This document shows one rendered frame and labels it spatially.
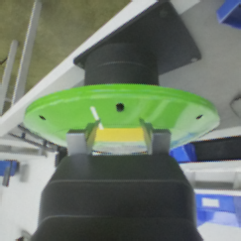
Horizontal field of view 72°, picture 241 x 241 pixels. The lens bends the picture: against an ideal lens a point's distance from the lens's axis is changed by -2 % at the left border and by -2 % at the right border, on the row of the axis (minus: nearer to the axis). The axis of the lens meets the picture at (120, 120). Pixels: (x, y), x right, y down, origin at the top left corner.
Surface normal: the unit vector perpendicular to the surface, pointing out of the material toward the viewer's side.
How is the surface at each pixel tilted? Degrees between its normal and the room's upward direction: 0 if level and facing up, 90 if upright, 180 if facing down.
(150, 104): 25
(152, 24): 0
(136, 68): 90
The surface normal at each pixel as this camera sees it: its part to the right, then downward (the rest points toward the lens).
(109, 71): -0.22, -0.29
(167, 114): 0.14, 0.76
